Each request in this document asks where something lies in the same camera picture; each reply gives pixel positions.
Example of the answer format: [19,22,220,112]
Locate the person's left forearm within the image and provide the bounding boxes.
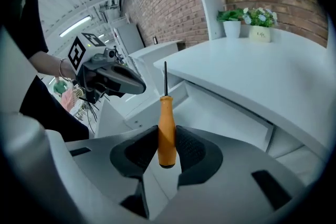
[28,50,78,82]

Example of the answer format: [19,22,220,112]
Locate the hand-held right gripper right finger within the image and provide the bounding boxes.
[154,125,307,224]

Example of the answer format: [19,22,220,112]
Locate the silver bracelet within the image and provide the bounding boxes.
[58,57,70,82]

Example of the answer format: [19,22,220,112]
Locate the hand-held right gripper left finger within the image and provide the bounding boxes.
[65,125,159,220]

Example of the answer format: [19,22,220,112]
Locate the person's black shirt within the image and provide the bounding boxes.
[18,0,90,143]

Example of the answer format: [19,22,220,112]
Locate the orange handled screwdriver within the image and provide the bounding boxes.
[156,61,177,169]

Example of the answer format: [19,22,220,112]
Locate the tall grey cabinet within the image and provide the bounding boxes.
[113,23,145,56]

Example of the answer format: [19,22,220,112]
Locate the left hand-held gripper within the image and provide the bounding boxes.
[67,32,147,104]

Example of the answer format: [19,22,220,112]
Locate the ceiling light panel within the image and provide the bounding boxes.
[58,15,92,38]

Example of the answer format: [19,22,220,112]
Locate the green plant in white pot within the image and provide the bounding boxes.
[216,8,245,39]

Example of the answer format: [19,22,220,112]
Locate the flowers in cream pot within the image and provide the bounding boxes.
[242,7,278,44]

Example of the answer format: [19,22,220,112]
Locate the long white desk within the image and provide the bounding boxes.
[128,40,185,92]

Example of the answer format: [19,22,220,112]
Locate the black cables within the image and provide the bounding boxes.
[78,96,100,125]

